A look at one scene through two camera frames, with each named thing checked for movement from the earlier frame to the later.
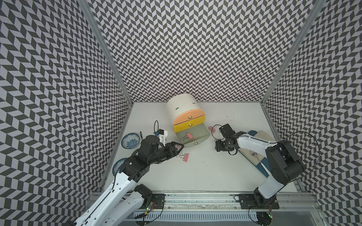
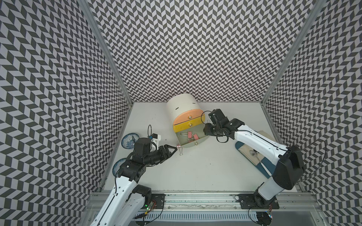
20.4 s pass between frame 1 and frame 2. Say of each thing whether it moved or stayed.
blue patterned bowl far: stayed
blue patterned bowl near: stayed
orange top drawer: stayed
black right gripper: moved
